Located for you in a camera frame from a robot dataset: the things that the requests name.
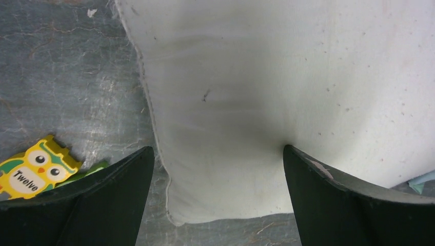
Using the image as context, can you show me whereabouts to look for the light blue pillowcase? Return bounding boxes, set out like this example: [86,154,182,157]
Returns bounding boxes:
[407,170,435,195]

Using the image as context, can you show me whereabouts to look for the yellow toy block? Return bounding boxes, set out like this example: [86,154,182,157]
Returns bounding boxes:
[1,135,83,201]

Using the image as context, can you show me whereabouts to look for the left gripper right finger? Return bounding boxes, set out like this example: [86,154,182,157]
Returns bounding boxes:
[283,145,434,245]

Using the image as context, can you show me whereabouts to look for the green toy block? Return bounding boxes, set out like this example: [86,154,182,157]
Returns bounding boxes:
[55,160,109,188]

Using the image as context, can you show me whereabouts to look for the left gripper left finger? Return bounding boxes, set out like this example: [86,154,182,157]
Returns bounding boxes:
[1,147,155,245]

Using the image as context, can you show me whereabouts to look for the white pillow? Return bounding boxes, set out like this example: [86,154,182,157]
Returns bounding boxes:
[115,1,434,226]

